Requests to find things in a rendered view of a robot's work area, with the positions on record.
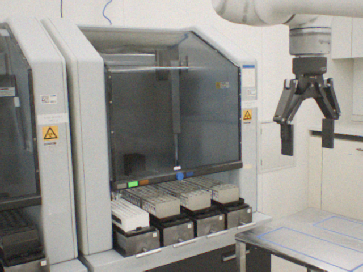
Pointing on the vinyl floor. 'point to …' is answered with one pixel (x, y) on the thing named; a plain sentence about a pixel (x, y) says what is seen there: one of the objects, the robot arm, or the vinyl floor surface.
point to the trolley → (308, 241)
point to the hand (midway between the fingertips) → (308, 146)
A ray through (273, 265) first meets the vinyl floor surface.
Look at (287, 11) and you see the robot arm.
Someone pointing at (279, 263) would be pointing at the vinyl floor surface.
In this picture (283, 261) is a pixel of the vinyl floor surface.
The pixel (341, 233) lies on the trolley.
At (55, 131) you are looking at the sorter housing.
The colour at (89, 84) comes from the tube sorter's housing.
